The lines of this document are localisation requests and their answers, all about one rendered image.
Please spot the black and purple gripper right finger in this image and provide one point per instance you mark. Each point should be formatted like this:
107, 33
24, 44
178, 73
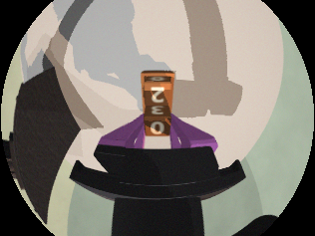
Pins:
189, 135

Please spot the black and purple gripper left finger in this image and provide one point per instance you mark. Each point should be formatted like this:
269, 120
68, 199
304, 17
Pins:
127, 134

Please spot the brown cube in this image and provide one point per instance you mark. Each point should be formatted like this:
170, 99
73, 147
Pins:
157, 91
157, 121

